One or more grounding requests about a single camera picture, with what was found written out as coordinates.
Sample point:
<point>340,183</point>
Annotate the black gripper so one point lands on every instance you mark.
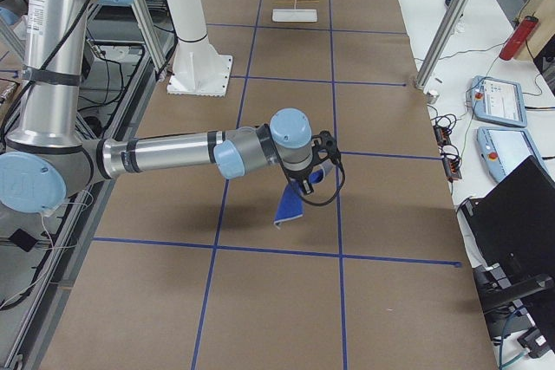
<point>298,178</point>

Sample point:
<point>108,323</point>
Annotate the blue towel with grey edge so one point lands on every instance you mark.
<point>290,206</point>

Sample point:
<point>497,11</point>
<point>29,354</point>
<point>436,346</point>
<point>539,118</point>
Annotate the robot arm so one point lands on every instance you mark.
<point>45,162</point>

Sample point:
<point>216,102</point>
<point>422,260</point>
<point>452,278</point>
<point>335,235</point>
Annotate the white towel rack with wooden bars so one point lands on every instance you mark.
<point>294,11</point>

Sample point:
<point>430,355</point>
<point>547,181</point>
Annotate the black power strip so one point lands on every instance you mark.
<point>450,155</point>

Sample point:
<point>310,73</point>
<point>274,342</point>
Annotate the small metal cup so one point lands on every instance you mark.
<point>432,96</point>

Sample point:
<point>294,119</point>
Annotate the teach pendant near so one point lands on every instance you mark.
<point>503,149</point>

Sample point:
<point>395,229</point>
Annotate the teach pendant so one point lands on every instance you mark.
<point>498,101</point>
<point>503,149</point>

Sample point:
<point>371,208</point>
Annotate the teach pendant far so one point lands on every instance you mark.
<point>498,101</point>

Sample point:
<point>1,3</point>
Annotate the black laptop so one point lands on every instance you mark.
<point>513,225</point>

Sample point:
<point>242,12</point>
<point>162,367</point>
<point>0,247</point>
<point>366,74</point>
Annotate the red cylinder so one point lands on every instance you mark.
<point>517,40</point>

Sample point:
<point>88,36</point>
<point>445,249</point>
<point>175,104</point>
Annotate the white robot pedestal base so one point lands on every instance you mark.
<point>198,68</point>

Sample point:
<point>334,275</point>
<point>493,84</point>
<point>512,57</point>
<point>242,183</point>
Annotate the aluminium frame post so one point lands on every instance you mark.
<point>445,30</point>

